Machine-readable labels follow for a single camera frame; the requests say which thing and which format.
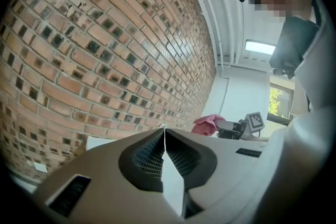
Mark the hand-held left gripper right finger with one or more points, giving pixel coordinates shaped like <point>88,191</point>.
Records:
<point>187,160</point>

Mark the pink cloth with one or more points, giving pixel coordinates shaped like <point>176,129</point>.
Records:
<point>206,123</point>

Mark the black chest-mounted monitor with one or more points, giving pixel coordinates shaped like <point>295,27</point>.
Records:
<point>291,47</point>

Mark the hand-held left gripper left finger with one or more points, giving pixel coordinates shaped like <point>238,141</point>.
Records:
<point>143,162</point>

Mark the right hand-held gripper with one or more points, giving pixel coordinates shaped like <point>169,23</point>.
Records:
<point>249,126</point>

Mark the white sink basin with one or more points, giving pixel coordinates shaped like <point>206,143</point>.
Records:
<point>101,143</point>

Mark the white ceiling pipe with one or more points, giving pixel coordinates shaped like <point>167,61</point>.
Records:
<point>228,15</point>
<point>207,8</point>

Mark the person's white T-shirt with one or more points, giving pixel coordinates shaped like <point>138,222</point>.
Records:
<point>309,126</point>

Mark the window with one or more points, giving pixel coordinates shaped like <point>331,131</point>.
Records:
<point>279,102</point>

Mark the ceiling light panel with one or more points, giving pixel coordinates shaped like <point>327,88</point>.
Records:
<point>260,47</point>

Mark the person's right forearm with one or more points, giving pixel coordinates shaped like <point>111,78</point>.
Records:
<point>260,138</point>

